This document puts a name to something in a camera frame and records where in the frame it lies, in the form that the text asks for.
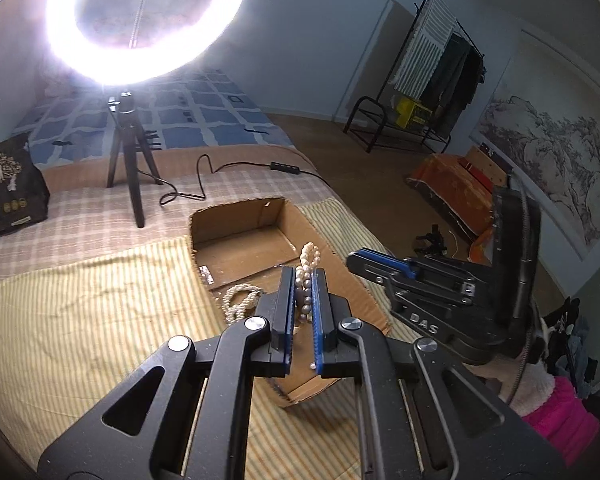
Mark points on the pile of clothes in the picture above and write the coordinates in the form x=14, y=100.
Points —
x=580, y=340

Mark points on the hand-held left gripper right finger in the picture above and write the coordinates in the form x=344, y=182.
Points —
x=321, y=310

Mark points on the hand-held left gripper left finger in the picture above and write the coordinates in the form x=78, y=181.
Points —
x=285, y=305

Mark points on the striped yellow cloth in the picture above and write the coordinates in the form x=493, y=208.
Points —
x=80, y=310

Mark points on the landscape wall painting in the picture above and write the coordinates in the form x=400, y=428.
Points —
x=555, y=150

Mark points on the dark hanging clothes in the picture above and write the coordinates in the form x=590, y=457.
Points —
x=455, y=80

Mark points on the black clothes rack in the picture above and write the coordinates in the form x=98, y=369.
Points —
x=370, y=110

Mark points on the cardboard box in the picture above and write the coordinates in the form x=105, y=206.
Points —
x=245, y=240

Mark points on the small black clamp stand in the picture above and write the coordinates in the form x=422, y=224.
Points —
x=430, y=241

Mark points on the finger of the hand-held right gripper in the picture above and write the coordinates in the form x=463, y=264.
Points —
x=380, y=266

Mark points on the black printed snack bag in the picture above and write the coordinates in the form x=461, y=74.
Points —
x=7, y=190

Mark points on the blue patterned bed sheet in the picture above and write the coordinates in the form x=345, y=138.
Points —
x=190, y=115

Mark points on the yellow box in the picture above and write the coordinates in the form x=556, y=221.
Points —
x=410, y=112

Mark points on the plaid blanket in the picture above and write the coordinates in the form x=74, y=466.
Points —
x=80, y=220

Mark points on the striped hanging towel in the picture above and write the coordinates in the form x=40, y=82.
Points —
x=425, y=45

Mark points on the orange patterned cloth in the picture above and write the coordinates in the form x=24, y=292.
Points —
x=450, y=185

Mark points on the black tripod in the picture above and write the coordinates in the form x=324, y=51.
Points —
x=127, y=155

